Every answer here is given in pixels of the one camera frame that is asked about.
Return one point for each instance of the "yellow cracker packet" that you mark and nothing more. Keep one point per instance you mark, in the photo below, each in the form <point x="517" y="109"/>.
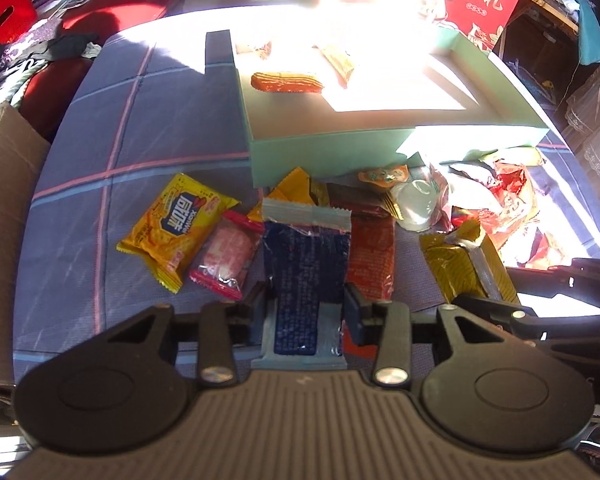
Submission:
<point x="172" y="225"/>

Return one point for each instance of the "teal cloth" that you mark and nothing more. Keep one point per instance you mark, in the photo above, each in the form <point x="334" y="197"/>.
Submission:
<point x="592" y="35"/>

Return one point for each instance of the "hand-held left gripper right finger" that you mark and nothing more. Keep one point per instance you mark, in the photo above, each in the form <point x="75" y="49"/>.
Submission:
<point x="353" y="312"/>

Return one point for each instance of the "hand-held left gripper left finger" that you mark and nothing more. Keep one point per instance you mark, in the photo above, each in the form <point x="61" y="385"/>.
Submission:
<point x="258" y="317"/>

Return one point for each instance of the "small orange packet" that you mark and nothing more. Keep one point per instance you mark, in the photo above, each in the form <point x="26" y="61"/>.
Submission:
<point x="260" y="49"/>

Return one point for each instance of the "round pudding cup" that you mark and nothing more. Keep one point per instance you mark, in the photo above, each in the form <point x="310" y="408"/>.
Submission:
<point x="415" y="205"/>

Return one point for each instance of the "blue plaid tablecloth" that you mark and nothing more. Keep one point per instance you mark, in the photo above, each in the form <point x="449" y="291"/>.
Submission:
<point x="130" y="135"/>

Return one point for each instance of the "tan wafer packet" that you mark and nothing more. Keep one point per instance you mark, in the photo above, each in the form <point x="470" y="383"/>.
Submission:
<point x="337" y="62"/>

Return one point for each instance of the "orange striped wafer packet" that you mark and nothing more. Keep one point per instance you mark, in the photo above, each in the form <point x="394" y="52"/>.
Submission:
<point x="285" y="82"/>

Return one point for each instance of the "red crinkled snack packet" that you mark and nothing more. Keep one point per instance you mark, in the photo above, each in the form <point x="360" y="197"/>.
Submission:
<point x="510" y="185"/>

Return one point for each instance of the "pile of clothes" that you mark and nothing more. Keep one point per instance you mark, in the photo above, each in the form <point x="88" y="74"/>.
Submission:
<point x="70" y="45"/>

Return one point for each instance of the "orange crinkled snack packet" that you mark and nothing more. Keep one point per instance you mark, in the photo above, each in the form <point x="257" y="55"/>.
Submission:
<point x="535" y="252"/>

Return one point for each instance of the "mint green cardboard box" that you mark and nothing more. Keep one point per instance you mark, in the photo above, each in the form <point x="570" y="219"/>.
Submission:
<point x="330" y="152"/>

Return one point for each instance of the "orange jelly cup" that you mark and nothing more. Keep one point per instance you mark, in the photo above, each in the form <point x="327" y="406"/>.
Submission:
<point x="382" y="176"/>

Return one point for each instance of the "orange-red snack packet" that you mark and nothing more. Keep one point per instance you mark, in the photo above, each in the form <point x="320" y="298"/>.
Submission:
<point x="372" y="255"/>

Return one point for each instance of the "yellow-orange snack packet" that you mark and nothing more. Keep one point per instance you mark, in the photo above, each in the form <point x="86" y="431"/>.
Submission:
<point x="295" y="187"/>

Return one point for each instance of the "blue snack packet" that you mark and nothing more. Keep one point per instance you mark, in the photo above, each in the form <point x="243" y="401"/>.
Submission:
<point x="305" y="270"/>

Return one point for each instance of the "brown cardboard box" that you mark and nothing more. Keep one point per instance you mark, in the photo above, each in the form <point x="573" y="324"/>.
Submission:
<point x="5" y="235"/>

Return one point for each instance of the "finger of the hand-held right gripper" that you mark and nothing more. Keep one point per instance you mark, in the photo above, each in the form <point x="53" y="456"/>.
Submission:
<point x="580" y="280"/>
<point x="555" y="335"/>

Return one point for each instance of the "gold packet with grey seam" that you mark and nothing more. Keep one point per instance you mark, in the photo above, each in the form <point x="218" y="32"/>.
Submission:
<point x="455" y="265"/>

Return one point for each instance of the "red sofa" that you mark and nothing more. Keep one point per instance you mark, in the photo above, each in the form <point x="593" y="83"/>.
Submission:
<point x="130" y="0"/>

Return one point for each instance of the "dark brown snack packet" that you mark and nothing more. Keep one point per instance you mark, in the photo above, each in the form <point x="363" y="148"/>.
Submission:
<point x="355" y="197"/>

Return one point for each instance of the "pink clear candy packet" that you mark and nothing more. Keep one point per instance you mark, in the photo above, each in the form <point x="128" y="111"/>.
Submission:
<point x="225" y="255"/>

